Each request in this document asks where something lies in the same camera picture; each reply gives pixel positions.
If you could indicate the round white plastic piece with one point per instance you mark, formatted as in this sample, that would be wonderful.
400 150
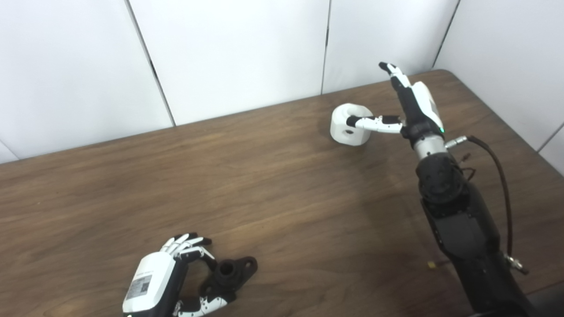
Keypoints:
348 127

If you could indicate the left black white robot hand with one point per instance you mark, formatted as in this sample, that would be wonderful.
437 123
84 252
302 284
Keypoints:
152 277

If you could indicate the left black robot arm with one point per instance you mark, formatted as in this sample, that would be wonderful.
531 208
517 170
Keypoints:
462 229

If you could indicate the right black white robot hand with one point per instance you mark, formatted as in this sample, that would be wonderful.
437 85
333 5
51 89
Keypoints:
421 112

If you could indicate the black plastic holder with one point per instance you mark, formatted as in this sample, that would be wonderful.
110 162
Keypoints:
229 273

